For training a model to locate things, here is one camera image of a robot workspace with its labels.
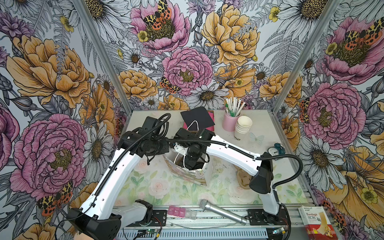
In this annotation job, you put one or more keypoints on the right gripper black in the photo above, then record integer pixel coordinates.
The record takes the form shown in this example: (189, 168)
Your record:
(191, 164)

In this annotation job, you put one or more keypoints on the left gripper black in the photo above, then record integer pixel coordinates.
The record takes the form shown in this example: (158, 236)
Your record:
(164, 142)

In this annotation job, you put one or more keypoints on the black napkin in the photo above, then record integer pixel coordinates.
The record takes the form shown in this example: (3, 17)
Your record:
(198, 117)

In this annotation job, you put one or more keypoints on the pastel patterned gift bag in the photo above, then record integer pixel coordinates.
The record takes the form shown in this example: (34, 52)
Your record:
(182, 165)

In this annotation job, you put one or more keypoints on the brown pulp cup carrier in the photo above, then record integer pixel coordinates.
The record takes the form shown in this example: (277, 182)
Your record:
(243, 178)

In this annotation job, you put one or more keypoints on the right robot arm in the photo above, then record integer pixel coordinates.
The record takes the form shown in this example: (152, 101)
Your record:
(260, 167)

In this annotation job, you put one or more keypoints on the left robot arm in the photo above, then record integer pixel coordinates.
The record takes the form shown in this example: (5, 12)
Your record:
(95, 217)

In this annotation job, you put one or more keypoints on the pink napkins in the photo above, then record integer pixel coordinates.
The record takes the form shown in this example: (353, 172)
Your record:
(212, 120)

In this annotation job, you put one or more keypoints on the stack of white paper cups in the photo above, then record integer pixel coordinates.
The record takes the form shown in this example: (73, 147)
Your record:
(242, 127)

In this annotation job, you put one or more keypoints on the white paper straws bundle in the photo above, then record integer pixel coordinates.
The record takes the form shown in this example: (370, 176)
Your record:
(234, 106)

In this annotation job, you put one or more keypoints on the silver microphone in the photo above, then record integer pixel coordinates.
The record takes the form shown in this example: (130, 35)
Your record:
(208, 206)

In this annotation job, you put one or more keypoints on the pink plastic tray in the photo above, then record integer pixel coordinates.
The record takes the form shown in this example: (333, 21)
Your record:
(182, 213)

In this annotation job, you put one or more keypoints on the teal alarm clock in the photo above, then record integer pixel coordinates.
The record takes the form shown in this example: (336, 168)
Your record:
(277, 150)

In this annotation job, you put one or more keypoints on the bandage box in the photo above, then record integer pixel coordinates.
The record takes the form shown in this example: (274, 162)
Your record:
(317, 223)

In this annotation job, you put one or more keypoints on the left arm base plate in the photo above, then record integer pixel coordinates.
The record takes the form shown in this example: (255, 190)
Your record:
(158, 218)

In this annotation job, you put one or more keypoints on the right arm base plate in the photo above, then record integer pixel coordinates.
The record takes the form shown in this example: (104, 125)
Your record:
(257, 217)

